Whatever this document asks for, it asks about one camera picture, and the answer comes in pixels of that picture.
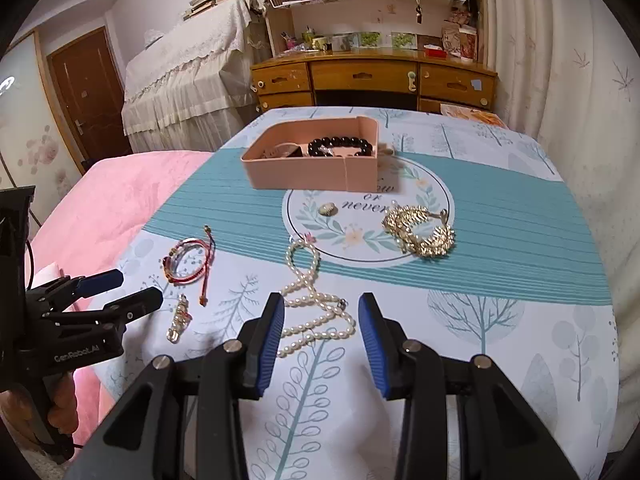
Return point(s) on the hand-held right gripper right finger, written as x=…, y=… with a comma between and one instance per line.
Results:
x=372, y=345

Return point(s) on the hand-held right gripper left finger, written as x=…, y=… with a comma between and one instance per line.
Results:
x=270, y=345

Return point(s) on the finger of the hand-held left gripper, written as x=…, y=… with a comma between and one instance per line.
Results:
x=100, y=280
x=135, y=305

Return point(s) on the gold hair clip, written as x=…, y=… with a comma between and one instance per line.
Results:
x=179, y=320

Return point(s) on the gold leaf hair comb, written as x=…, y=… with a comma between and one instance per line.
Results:
x=425, y=240

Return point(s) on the pink jewelry box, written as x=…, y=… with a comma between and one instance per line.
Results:
x=300, y=172

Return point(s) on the person's left hand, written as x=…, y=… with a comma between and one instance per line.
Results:
x=62, y=405

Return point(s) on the white sliding wardrobe door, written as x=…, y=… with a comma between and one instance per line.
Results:
x=25, y=120

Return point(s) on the brown wooden door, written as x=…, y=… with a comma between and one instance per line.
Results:
x=87, y=90

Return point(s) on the lace covered piano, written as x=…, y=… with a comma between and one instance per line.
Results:
x=185, y=75

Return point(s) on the orange printed paper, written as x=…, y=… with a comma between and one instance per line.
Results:
x=475, y=114

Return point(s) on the small red box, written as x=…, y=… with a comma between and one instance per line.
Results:
x=434, y=52

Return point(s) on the stack of books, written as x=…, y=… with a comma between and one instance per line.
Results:
x=215, y=0

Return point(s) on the green plant picture card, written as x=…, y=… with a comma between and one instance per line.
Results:
x=370, y=40
x=404, y=40

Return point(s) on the yellow green mug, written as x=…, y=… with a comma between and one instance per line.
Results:
x=320, y=42

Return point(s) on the white patterned curtain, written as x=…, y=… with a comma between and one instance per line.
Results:
x=565, y=85

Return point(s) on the wooden bookshelf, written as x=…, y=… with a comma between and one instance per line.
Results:
x=390, y=15

